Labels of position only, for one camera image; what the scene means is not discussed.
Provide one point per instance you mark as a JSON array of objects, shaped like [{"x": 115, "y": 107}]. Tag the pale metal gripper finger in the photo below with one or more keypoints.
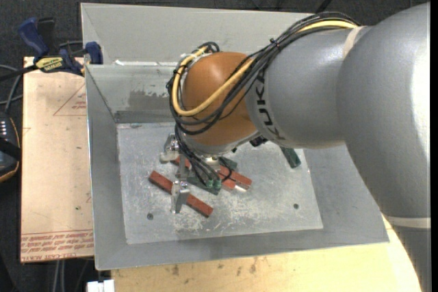
[
  {"x": 178, "y": 197},
  {"x": 170, "y": 147}
]

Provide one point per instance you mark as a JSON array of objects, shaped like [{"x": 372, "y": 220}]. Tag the red-brown flat block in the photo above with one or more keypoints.
[
  {"x": 239, "y": 178},
  {"x": 196, "y": 206}
]

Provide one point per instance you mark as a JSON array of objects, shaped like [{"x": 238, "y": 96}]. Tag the grey metal bin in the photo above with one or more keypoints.
[{"x": 267, "y": 215}]

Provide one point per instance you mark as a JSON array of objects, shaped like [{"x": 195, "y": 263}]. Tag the brown cardboard board, red print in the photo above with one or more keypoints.
[{"x": 54, "y": 164}]

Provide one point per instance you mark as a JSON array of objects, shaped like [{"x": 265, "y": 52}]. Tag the black cylinder on white bracket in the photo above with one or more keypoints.
[{"x": 259, "y": 141}]

